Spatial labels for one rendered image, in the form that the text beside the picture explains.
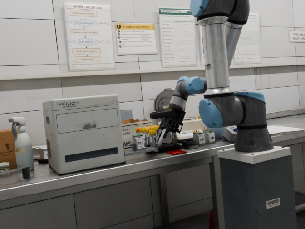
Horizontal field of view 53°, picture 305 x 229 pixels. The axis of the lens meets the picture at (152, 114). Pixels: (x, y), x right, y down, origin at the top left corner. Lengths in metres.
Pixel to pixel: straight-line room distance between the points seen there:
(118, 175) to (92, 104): 0.31
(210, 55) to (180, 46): 1.07
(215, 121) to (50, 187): 0.66
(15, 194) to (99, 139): 0.37
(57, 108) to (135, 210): 1.11
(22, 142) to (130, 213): 0.98
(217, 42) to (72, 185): 0.76
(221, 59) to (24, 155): 0.92
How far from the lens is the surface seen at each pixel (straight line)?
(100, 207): 2.04
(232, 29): 1.32
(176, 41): 2.22
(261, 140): 1.24
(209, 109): 1.14
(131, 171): 1.31
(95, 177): 1.26
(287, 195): 1.32
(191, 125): 1.81
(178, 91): 1.47
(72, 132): 1.25
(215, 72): 1.16
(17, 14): 1.94
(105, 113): 1.28
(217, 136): 1.71
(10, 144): 1.56
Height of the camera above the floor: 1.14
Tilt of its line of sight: 3 degrees down
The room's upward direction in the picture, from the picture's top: 5 degrees counter-clockwise
